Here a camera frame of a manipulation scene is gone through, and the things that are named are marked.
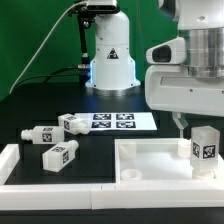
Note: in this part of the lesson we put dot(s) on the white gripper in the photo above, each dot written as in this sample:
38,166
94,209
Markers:
170,88

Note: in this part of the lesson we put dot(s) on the white square tabletop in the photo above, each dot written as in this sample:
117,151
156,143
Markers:
156,161

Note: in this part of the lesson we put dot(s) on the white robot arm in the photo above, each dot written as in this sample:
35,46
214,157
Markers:
199,45

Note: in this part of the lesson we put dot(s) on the white U-shaped fence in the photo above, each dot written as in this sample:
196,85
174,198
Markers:
126,194

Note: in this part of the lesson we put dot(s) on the white sheet with markers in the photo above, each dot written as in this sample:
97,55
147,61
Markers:
119,121

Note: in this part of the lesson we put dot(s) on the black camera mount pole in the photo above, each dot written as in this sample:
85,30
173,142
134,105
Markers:
85,19

